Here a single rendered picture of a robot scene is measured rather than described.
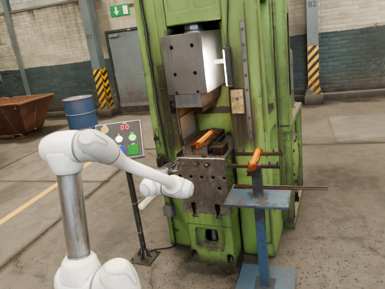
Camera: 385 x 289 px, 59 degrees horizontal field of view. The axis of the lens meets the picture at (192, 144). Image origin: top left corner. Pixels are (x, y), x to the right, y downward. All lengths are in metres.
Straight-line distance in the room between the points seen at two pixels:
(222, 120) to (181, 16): 0.91
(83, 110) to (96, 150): 5.52
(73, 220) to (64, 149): 0.31
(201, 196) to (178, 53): 1.04
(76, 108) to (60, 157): 5.42
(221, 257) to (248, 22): 1.74
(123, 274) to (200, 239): 1.39
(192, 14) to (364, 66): 6.21
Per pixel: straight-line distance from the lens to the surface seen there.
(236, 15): 2.39
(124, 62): 9.23
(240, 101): 2.41
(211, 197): 2.54
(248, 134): 2.49
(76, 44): 9.86
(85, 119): 6.93
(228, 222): 2.60
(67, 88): 10.24
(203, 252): 2.84
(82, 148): 1.39
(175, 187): 1.76
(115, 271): 1.53
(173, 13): 2.54
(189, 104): 2.41
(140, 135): 2.56
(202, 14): 2.46
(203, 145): 2.46
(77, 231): 1.58
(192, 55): 2.34
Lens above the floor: 1.74
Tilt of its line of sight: 17 degrees down
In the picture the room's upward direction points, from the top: 7 degrees counter-clockwise
